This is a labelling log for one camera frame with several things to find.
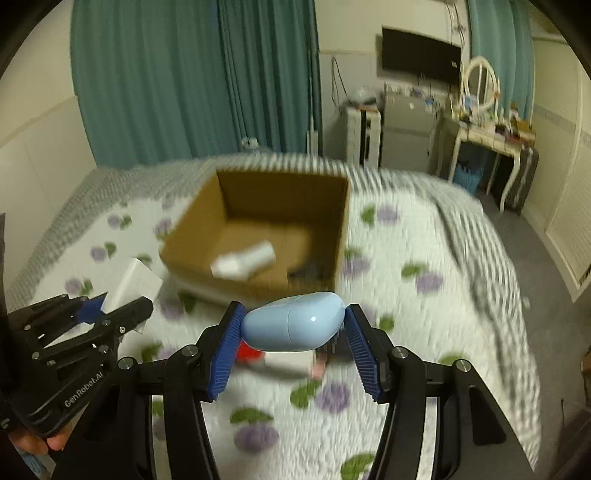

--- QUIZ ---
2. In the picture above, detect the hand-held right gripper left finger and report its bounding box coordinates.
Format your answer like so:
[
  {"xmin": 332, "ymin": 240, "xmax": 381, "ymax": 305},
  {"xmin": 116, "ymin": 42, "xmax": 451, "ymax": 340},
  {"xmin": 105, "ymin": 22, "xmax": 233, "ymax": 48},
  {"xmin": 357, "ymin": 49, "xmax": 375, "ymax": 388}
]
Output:
[{"xmin": 117, "ymin": 301, "xmax": 249, "ymax": 480}]

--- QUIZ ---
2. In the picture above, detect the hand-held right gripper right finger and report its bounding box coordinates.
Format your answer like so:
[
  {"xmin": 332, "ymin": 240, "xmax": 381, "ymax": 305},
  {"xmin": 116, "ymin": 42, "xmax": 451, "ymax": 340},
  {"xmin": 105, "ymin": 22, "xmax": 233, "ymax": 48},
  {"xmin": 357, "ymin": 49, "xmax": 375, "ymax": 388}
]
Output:
[{"xmin": 344, "ymin": 303, "xmax": 533, "ymax": 480}]

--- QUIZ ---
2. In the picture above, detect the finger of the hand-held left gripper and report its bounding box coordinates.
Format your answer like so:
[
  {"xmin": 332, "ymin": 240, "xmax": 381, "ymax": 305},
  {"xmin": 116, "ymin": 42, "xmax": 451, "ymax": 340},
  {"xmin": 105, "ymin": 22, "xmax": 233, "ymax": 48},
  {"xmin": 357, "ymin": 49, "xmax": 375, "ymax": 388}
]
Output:
[
  {"xmin": 25, "ymin": 294, "xmax": 109, "ymax": 329},
  {"xmin": 92, "ymin": 296, "xmax": 155, "ymax": 344}
]

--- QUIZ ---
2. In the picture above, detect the small white box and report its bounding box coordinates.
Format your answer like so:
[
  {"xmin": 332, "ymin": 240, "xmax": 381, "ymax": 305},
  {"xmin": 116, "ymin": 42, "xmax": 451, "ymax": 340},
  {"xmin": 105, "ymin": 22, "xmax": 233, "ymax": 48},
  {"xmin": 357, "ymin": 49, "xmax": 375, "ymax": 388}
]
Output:
[{"xmin": 99, "ymin": 257, "xmax": 164, "ymax": 334}]

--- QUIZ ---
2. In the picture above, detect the light blue oval case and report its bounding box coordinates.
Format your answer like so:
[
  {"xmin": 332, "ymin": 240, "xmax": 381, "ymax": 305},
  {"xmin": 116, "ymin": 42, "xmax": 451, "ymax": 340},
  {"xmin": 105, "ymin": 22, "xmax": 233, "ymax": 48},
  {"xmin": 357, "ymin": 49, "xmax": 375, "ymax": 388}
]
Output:
[{"xmin": 242, "ymin": 292, "xmax": 345, "ymax": 352}]

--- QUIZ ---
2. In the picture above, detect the brown cardboard box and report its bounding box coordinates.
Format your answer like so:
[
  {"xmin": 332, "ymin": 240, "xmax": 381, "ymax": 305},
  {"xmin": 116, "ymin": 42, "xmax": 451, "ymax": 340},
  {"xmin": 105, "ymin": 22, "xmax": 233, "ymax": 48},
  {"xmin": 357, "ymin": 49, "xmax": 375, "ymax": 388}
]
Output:
[{"xmin": 158, "ymin": 169, "xmax": 350, "ymax": 302}]

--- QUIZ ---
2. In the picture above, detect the person's left hand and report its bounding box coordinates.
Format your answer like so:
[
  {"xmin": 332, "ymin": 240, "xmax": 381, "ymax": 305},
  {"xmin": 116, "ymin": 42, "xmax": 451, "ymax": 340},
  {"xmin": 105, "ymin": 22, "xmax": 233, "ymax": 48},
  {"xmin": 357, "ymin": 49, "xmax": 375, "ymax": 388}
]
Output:
[{"xmin": 8, "ymin": 422, "xmax": 74, "ymax": 459}]

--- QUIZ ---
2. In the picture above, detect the red small object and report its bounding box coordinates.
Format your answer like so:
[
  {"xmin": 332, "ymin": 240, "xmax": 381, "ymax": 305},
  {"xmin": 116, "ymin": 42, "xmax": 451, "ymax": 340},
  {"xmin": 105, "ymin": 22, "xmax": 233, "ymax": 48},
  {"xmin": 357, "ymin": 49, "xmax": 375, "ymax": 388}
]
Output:
[{"xmin": 236, "ymin": 340, "xmax": 266, "ymax": 365}]

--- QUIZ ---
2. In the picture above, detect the flat white box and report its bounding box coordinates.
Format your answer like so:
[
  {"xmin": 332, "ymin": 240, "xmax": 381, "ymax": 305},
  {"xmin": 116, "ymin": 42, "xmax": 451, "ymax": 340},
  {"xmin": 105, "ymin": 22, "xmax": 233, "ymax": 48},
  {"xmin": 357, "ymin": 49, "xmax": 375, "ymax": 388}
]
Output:
[{"xmin": 263, "ymin": 352, "xmax": 315, "ymax": 374}]

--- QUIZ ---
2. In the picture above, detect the floral quilted bed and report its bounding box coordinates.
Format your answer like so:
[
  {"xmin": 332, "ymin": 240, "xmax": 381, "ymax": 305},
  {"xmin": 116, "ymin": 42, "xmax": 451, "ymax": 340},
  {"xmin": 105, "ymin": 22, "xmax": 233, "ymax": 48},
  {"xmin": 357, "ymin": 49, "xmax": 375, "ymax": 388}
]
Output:
[{"xmin": 9, "ymin": 154, "xmax": 542, "ymax": 480}]

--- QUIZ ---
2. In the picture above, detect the white plastic bottle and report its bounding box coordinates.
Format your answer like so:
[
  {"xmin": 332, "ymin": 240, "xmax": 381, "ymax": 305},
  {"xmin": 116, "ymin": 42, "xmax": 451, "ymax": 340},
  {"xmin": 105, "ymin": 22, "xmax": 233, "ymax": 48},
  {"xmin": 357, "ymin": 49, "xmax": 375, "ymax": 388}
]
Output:
[{"xmin": 211, "ymin": 241, "xmax": 276, "ymax": 280}]

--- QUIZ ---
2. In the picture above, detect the dark object in box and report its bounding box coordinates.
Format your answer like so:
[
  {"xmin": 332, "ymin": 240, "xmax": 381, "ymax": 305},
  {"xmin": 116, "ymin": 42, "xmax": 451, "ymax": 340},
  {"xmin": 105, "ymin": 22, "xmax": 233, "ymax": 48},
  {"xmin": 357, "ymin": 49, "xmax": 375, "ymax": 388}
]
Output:
[{"xmin": 287, "ymin": 258, "xmax": 334, "ymax": 283}]

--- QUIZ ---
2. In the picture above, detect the blue plastic basket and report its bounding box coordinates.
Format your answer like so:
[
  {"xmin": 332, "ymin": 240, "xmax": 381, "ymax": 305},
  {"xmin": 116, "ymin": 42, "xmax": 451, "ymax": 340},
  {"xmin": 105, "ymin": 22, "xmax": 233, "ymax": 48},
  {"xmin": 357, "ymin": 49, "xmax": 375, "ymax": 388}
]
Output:
[{"xmin": 452, "ymin": 165, "xmax": 484, "ymax": 195}]

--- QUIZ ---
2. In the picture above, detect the white storage cabinet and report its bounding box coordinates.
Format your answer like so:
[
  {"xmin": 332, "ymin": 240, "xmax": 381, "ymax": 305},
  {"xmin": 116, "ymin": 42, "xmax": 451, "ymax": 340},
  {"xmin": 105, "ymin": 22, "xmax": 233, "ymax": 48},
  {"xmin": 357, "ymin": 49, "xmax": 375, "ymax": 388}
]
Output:
[{"xmin": 339, "ymin": 104, "xmax": 383, "ymax": 167}]

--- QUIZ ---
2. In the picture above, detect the grey small fridge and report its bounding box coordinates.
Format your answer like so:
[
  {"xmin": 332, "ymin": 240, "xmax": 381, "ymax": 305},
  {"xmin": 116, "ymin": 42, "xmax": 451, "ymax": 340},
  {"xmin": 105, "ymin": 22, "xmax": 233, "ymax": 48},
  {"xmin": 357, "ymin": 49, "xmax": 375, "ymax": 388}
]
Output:
[{"xmin": 380, "ymin": 90, "xmax": 440, "ymax": 174}]

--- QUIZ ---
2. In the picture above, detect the teal curtain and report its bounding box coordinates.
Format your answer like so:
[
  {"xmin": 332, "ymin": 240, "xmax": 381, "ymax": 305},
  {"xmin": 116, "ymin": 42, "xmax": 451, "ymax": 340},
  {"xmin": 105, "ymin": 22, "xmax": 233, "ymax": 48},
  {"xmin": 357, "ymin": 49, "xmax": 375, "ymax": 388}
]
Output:
[
  {"xmin": 217, "ymin": 0, "xmax": 324, "ymax": 154},
  {"xmin": 69, "ymin": 0, "xmax": 237, "ymax": 168},
  {"xmin": 466, "ymin": 0, "xmax": 536, "ymax": 121}
]

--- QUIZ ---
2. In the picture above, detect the white dressing table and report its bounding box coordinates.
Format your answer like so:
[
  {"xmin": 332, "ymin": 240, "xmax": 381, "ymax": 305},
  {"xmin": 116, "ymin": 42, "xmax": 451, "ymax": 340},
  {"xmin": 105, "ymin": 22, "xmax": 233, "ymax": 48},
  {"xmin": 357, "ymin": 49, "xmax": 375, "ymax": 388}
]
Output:
[{"xmin": 436, "ymin": 113, "xmax": 539, "ymax": 214}]

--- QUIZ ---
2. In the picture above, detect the white wardrobe door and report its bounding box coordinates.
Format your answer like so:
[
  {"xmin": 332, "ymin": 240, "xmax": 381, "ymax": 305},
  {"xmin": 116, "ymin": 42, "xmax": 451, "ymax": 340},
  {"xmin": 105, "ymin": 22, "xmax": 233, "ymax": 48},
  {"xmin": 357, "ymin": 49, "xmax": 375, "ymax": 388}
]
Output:
[{"xmin": 545, "ymin": 104, "xmax": 591, "ymax": 303}]

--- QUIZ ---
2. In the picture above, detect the white oval vanity mirror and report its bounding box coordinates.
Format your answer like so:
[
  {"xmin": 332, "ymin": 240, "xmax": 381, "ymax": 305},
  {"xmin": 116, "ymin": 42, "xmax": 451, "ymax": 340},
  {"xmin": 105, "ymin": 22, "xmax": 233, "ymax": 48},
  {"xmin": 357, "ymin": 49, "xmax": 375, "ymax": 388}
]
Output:
[{"xmin": 459, "ymin": 55, "xmax": 502, "ymax": 115}]

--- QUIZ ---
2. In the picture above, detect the hanging wall cable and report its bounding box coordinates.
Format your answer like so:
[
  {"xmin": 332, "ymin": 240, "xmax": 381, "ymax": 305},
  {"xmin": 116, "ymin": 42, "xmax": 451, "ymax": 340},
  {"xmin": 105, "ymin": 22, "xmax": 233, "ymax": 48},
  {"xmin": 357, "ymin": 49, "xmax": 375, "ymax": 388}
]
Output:
[{"xmin": 329, "ymin": 55, "xmax": 350, "ymax": 108}]

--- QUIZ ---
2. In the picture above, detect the black wall television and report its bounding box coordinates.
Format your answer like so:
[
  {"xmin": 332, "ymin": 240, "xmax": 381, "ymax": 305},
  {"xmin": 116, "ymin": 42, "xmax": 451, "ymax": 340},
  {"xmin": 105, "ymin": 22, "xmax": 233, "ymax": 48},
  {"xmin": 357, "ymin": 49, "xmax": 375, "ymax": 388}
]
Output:
[{"xmin": 381, "ymin": 27, "xmax": 463, "ymax": 86}]

